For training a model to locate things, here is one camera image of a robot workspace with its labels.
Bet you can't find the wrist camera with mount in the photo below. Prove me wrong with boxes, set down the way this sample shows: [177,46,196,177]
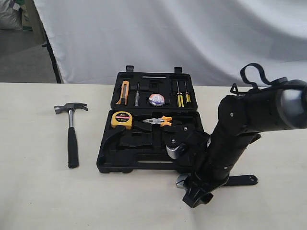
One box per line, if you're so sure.
[166,123,210,164]

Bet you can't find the white backdrop cloth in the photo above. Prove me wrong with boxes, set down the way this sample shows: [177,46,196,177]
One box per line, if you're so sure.
[35,0,307,86]

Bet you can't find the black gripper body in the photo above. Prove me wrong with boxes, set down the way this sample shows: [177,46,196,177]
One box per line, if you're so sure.
[189,134,240,188]

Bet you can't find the clear handled test screwdriver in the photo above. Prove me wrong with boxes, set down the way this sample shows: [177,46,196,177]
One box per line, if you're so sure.
[134,82,140,107]

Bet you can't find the adjustable wrench black handle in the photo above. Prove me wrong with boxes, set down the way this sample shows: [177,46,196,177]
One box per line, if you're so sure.
[175,173,259,194]

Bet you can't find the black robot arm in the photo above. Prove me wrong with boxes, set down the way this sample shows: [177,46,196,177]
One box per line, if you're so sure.
[183,78,307,208]

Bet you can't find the small yellow black screwdriver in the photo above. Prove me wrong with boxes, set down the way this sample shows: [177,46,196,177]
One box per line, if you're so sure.
[184,81,191,104]

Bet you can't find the orange utility knife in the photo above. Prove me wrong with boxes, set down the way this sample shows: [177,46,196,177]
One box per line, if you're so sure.
[116,80,129,105]

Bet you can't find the black plastic tool case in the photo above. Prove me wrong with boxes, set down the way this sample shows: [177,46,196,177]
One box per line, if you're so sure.
[96,66,204,173]

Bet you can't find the yellow tape measure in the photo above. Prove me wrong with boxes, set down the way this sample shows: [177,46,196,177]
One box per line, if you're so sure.
[111,111,132,130]

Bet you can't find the black electrical tape roll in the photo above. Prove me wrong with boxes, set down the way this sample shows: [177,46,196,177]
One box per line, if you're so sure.
[148,93,165,107]

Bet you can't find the black backdrop stand pole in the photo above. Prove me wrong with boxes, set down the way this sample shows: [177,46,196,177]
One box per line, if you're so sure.
[42,27,62,84]

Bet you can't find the white sack in background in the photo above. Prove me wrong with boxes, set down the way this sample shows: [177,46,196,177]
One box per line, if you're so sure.
[0,0,22,30]

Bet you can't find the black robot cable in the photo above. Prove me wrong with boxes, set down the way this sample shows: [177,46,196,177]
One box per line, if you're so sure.
[230,62,274,96]

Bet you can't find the orange handled pliers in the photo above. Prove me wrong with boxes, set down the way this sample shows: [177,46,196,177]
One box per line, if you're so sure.
[142,116,172,127]

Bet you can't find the claw hammer black grip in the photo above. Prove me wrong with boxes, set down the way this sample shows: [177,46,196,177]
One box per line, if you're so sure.
[54,102,88,169]

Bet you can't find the large yellow black screwdriver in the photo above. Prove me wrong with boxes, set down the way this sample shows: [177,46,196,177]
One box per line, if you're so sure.
[176,81,184,107]

